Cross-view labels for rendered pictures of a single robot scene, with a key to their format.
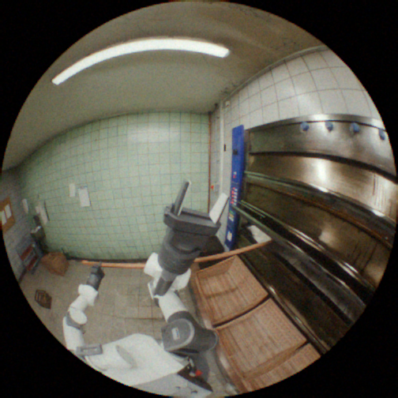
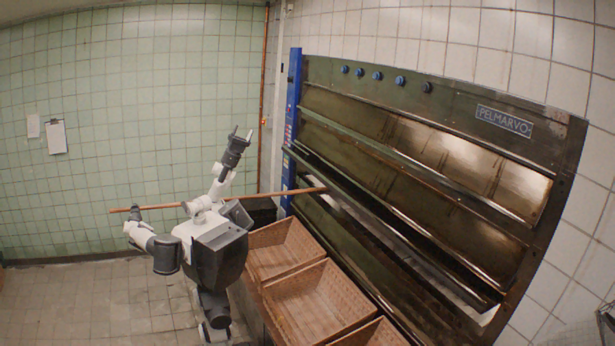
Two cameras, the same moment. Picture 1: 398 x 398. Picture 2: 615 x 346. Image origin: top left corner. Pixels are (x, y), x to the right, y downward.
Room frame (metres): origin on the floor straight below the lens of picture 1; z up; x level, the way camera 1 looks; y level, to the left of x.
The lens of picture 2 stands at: (-1.31, -0.02, 2.13)
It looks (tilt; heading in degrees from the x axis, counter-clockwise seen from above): 22 degrees down; 348
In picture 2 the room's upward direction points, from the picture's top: 5 degrees clockwise
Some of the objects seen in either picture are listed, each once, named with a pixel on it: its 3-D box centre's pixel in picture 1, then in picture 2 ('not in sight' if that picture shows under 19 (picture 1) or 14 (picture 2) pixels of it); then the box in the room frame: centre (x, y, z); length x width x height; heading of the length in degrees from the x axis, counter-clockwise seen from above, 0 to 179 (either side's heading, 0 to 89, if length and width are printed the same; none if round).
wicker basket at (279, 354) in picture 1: (258, 341); (316, 307); (0.00, -0.42, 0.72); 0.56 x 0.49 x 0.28; 17
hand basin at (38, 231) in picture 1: (38, 235); not in sight; (0.49, 3.86, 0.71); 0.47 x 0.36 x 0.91; 106
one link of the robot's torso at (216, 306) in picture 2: not in sight; (213, 298); (-0.18, 0.15, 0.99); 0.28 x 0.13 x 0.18; 17
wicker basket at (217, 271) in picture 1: (227, 288); (279, 252); (0.57, -0.26, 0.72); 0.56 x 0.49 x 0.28; 16
